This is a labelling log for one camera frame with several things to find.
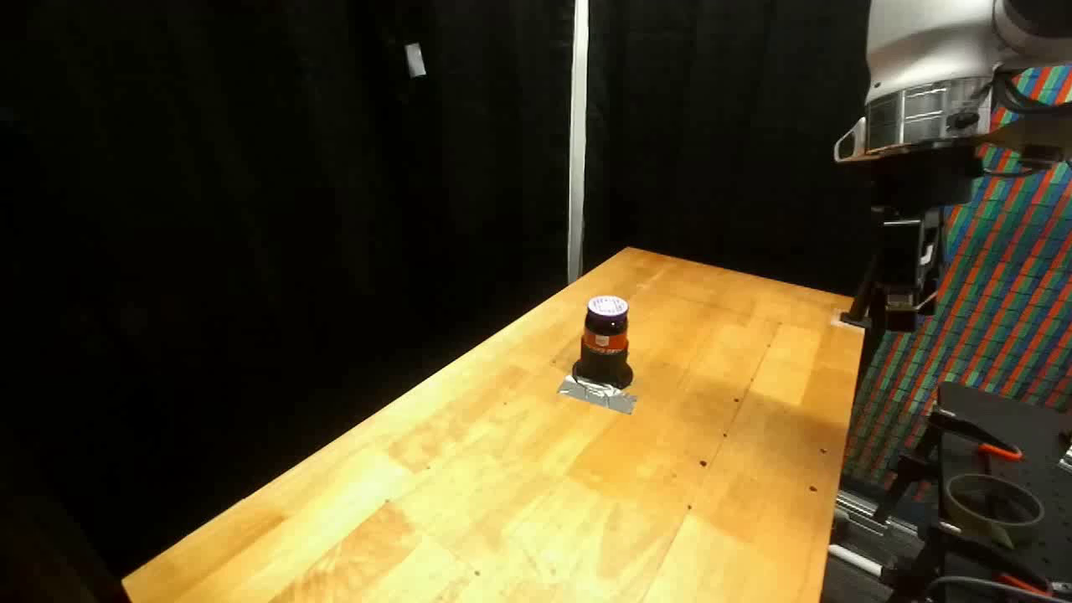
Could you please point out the grey flat plate under bottle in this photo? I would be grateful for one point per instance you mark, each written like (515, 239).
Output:
(598, 395)

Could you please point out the colourful striped cloth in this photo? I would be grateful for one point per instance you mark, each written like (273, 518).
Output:
(1007, 289)

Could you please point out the black base panel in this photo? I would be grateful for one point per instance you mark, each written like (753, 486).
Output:
(1032, 424)

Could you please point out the black camera stand with clamp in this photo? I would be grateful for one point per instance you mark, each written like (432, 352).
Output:
(859, 311)

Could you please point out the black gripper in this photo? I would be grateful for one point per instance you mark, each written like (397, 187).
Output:
(913, 197)

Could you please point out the white vertical pole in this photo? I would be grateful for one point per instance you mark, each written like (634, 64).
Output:
(577, 137)

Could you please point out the black backdrop curtain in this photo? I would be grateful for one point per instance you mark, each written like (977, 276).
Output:
(279, 224)

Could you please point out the grey tape roll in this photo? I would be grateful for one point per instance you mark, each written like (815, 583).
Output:
(993, 509)

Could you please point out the small grey tag on curtain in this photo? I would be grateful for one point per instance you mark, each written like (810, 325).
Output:
(412, 60)

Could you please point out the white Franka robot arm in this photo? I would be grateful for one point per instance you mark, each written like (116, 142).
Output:
(926, 45)

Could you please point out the silver metal rail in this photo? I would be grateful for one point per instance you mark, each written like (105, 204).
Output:
(876, 522)

